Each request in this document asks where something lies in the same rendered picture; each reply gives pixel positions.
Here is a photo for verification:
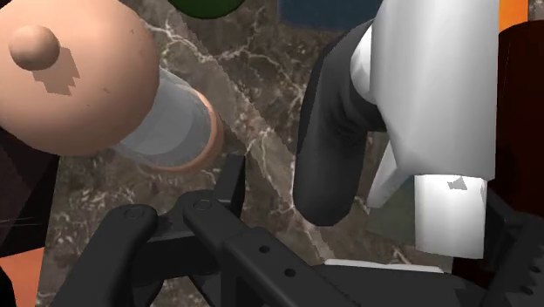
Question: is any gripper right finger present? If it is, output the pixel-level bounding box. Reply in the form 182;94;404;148
479;190;544;307

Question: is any dark green round object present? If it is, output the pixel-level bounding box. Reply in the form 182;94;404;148
167;0;248;21

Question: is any dark red container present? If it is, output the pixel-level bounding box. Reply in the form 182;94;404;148
451;19;544;290

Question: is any dark brown box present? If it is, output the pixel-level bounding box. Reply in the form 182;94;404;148
0;126;61;259

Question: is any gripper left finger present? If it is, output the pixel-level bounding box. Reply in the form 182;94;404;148
50;154;359;307

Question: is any blue box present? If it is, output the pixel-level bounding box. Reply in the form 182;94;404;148
277;0;384;32

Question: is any orange object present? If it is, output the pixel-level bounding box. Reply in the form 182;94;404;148
499;0;531;32

